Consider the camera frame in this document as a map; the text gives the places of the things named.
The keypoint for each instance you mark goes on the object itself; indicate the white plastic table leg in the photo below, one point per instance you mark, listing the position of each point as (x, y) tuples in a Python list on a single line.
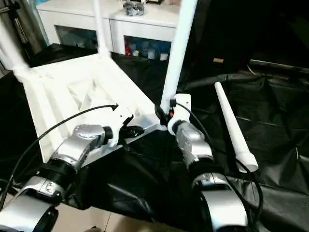
[(12, 48), (179, 53), (101, 29), (231, 120)]

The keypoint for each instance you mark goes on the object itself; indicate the white plastic table top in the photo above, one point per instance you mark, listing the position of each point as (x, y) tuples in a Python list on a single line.
[(60, 96)]

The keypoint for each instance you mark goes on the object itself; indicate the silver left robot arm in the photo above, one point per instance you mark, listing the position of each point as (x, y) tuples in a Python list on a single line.
[(72, 147)]

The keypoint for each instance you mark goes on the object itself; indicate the white jar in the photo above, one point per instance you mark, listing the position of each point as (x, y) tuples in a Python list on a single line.
[(135, 52), (151, 53), (164, 56)]

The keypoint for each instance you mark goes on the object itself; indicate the red bottle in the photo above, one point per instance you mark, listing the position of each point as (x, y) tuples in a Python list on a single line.
[(127, 48)]

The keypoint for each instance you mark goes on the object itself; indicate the small yellow label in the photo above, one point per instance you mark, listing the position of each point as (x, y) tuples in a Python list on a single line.
[(218, 60)]

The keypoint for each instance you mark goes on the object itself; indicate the black speaker cabinet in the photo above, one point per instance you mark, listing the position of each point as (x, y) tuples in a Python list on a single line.
[(222, 31)]

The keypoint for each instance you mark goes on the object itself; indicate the dark brown rounded object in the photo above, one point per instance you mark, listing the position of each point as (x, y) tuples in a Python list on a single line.
[(94, 229)]

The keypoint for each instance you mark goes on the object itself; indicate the dark bag of small parts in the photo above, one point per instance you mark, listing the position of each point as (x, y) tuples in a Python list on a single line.
[(133, 9)]

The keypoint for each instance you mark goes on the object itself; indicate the black plastic mat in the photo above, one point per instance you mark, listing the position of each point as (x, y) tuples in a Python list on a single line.
[(277, 133)]

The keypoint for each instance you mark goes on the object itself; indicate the black metal rod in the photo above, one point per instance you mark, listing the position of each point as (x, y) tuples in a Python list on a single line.
[(280, 65)]

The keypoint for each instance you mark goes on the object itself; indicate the white sideboard cabinet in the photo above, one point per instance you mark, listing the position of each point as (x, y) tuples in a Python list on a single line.
[(84, 17)]

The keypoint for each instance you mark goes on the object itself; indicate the grey metal tripod stand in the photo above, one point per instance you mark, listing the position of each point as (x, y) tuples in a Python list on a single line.
[(21, 31)]

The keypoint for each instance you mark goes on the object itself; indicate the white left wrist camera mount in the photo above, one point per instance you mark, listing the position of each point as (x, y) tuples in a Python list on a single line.
[(120, 118)]

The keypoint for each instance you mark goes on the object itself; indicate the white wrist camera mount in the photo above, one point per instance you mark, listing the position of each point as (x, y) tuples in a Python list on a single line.
[(182, 106), (120, 118)]

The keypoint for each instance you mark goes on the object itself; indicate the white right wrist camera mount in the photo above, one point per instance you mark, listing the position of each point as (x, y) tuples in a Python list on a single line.
[(182, 106)]

